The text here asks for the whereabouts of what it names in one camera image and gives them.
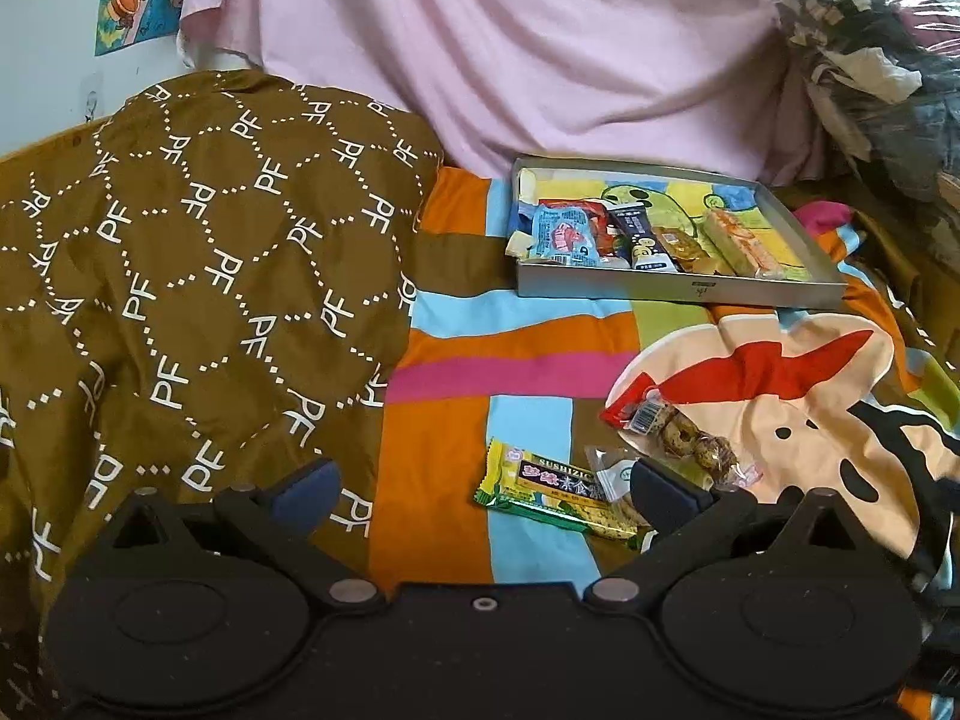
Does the clear nut packet red end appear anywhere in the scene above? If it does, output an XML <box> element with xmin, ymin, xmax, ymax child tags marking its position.
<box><xmin>598</xmin><ymin>379</ymin><xmax>762</xmax><ymax>492</ymax></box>

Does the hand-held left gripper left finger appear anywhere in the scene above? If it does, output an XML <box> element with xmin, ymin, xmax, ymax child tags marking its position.
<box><xmin>97</xmin><ymin>457</ymin><xmax>385</xmax><ymax>612</ymax></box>

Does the clear bag of clothes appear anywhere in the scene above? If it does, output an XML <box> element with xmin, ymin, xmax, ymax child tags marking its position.
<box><xmin>772</xmin><ymin>0</ymin><xmax>960</xmax><ymax>271</ymax></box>

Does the dark brown snack packet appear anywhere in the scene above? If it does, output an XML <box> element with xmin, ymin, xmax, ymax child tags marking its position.
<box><xmin>651</xmin><ymin>225</ymin><xmax>713</xmax><ymax>275</ymax></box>

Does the colourful cartoon blanket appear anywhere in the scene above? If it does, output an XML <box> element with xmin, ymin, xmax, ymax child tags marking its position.
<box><xmin>367</xmin><ymin>165</ymin><xmax>960</xmax><ymax>720</ymax></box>

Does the grey tray with cartoon lining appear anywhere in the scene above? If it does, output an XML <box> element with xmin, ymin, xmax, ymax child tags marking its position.
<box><xmin>511</xmin><ymin>156</ymin><xmax>848</xmax><ymax>310</ymax></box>

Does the pink cloth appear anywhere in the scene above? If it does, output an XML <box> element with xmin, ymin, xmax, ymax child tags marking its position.
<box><xmin>176</xmin><ymin>0</ymin><xmax>833</xmax><ymax>185</ymax></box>

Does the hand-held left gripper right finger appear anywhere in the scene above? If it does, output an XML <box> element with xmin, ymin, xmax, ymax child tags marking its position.
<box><xmin>585</xmin><ymin>459</ymin><xmax>867</xmax><ymax>611</ymax></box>

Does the light blue snack packet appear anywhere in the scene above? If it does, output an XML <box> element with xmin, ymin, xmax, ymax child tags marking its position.
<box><xmin>529</xmin><ymin>202</ymin><xmax>601</xmax><ymax>267</ymax></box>

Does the clear cookie packet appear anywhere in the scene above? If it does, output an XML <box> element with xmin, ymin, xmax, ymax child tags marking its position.
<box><xmin>585</xmin><ymin>446</ymin><xmax>653</xmax><ymax>533</ymax></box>

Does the clear orange cereal bar packet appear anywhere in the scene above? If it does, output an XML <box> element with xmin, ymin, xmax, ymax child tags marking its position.
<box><xmin>701</xmin><ymin>208</ymin><xmax>785</xmax><ymax>278</ymax></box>

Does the brown patterned pillow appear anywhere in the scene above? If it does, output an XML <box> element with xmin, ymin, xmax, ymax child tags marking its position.
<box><xmin>0</xmin><ymin>69</ymin><xmax>445</xmax><ymax>720</ymax></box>

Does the dark blue bar packet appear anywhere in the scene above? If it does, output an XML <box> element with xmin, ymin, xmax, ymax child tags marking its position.
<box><xmin>606</xmin><ymin>206</ymin><xmax>680</xmax><ymax>271</ymax></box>

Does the red spicy strip packet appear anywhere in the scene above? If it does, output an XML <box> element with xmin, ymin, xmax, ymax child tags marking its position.
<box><xmin>540</xmin><ymin>199</ymin><xmax>612</xmax><ymax>241</ymax></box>

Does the green yellow snack packet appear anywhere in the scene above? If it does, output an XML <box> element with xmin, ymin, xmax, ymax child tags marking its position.
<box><xmin>472</xmin><ymin>439</ymin><xmax>653</xmax><ymax>552</ymax></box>

